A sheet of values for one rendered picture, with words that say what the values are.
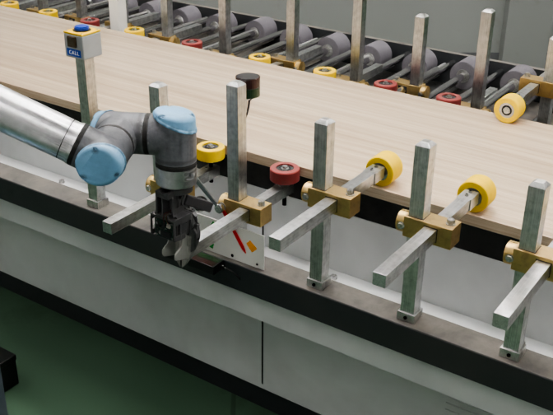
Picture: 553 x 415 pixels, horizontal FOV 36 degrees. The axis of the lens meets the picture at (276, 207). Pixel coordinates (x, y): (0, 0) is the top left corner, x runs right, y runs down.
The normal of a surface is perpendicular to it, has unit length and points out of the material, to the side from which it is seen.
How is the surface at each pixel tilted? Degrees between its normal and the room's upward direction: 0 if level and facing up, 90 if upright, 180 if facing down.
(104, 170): 92
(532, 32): 90
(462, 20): 90
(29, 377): 0
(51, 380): 0
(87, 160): 92
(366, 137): 0
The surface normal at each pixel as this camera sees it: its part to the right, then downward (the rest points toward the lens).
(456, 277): -0.56, 0.37
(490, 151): 0.01, -0.89
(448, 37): 0.03, 0.45
